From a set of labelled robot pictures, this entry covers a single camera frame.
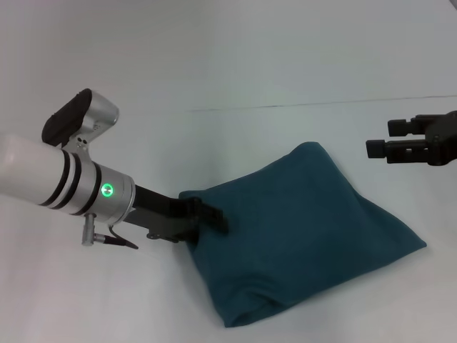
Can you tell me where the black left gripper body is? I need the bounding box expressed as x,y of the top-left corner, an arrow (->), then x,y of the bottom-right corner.
126,184 -> 201,244

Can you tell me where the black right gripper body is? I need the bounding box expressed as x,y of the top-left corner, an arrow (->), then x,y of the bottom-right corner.
423,110 -> 457,167

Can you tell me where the teal blue shirt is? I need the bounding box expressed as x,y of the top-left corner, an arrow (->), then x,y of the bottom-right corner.
177,141 -> 428,319

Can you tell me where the metal left wrist connector plug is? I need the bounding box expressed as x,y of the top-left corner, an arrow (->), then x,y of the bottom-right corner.
81,213 -> 139,250

